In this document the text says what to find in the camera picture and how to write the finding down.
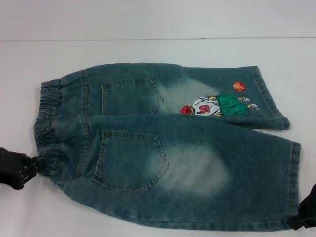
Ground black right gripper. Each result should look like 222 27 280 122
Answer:
297 182 316 232

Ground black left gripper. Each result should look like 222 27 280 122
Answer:
0 147 48 191

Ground blue denim shorts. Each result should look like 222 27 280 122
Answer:
33 64 302 232

